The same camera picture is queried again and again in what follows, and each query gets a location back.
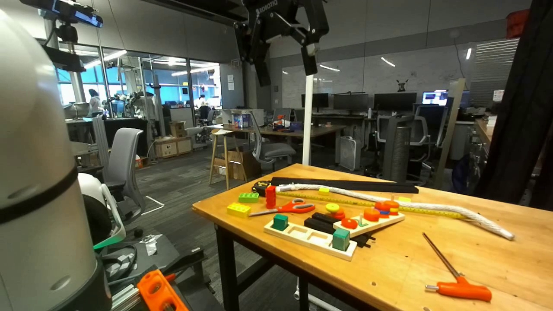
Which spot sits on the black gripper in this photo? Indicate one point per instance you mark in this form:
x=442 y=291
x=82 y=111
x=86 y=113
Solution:
x=252 y=23

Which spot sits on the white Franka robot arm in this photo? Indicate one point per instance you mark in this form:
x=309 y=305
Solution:
x=39 y=173

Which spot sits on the wooden number peg board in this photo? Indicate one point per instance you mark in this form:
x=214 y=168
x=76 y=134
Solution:
x=380 y=225

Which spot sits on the white vertical pole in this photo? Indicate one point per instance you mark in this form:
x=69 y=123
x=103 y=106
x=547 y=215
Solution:
x=307 y=121

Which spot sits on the dark computer monitor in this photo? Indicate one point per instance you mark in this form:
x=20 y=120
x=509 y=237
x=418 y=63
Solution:
x=349 y=102
x=394 y=102

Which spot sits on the dark office chair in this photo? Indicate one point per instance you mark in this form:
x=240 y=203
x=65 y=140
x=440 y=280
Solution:
x=269 y=147

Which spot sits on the wooden stool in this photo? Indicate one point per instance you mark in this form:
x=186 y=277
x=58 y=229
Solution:
x=224 y=156

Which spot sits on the small yellow block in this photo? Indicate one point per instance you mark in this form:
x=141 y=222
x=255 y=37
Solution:
x=404 y=201
x=323 y=191

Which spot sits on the red cylinder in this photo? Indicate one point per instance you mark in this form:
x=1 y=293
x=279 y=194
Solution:
x=269 y=198

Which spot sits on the green toy brick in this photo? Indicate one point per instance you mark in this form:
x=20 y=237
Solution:
x=248 y=198

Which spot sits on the bright computer monitor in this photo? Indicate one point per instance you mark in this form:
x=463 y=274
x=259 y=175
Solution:
x=433 y=97

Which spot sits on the yellow toy brick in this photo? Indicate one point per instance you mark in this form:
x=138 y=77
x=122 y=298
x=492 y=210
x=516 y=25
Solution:
x=238 y=210

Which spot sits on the green cube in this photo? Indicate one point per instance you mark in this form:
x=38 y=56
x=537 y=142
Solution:
x=279 y=222
x=340 y=241

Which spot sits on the black foam tray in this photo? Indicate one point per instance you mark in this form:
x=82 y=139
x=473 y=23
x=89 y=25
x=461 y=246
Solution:
x=321 y=222

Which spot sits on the leaning wooden plank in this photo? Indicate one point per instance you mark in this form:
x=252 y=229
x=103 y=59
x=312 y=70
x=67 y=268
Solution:
x=449 y=132

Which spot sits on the grey mesh office chair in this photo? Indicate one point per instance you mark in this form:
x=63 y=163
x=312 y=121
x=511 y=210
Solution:
x=121 y=166

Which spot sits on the yellow measuring tape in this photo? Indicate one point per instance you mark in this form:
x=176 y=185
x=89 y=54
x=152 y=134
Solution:
x=437 y=213

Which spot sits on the black curtain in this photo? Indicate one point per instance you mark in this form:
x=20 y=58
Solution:
x=518 y=115

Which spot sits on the orange power tool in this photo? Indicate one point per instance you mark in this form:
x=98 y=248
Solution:
x=157 y=294

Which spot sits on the long black rail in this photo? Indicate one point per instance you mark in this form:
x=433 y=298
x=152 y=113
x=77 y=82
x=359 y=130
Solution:
x=356 y=185

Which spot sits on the black camera on stand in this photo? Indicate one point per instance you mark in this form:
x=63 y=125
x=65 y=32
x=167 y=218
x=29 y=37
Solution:
x=62 y=23

